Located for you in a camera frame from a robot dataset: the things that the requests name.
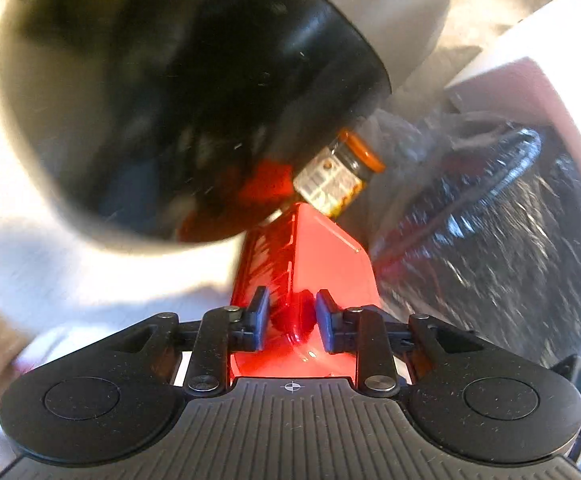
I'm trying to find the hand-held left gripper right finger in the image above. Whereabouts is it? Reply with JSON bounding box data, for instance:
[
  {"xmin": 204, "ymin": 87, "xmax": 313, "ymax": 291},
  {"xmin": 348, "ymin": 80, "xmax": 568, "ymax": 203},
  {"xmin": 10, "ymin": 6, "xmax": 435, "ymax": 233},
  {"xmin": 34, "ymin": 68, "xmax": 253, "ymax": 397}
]
[{"xmin": 315, "ymin": 289, "xmax": 488, "ymax": 400}]

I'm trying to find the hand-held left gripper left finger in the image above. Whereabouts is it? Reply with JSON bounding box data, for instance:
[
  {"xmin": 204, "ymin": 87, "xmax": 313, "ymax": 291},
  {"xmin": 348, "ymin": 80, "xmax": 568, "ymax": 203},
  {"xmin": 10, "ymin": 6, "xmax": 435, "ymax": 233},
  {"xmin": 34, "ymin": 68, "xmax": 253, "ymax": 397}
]
[{"xmin": 105, "ymin": 287, "xmax": 270, "ymax": 398}]

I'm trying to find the red box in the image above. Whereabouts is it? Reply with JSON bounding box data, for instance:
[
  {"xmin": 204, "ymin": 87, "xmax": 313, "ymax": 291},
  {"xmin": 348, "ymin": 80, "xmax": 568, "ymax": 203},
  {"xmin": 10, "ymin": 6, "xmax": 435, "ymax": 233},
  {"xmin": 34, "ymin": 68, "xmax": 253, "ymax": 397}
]
[{"xmin": 228, "ymin": 202, "xmax": 383, "ymax": 378}]

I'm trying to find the black trash bag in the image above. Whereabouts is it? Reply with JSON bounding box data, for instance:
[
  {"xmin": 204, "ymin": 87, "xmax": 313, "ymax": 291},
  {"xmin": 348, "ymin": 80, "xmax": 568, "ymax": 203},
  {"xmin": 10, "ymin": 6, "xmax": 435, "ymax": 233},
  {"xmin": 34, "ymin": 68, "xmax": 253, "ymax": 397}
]
[{"xmin": 380, "ymin": 125, "xmax": 581, "ymax": 376}]

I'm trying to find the bottle with orange cap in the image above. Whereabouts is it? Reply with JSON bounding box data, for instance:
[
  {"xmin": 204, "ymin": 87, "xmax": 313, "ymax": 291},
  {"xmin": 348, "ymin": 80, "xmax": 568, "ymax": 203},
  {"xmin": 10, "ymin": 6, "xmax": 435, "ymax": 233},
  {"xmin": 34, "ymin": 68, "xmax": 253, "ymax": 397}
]
[{"xmin": 293, "ymin": 129, "xmax": 386, "ymax": 218}]

